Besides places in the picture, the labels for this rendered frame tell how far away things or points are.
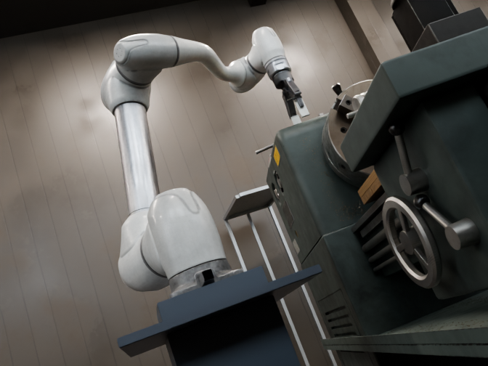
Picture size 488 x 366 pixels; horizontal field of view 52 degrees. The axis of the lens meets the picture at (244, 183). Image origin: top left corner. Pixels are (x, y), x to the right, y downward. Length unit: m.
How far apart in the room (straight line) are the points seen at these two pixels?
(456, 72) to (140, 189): 0.99
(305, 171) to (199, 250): 0.54
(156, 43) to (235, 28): 4.61
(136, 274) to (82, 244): 3.60
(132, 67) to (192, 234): 0.60
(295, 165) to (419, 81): 0.95
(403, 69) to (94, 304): 4.35
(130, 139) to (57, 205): 3.61
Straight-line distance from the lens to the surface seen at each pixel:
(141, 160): 1.52
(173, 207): 1.23
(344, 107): 1.49
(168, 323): 1.02
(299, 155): 1.62
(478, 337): 0.77
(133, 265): 1.38
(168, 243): 1.21
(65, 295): 4.89
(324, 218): 1.56
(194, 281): 1.18
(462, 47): 0.76
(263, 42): 1.94
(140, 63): 1.56
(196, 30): 6.08
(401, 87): 0.70
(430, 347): 0.95
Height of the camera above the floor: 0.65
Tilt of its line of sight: 17 degrees up
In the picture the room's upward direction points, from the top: 22 degrees counter-clockwise
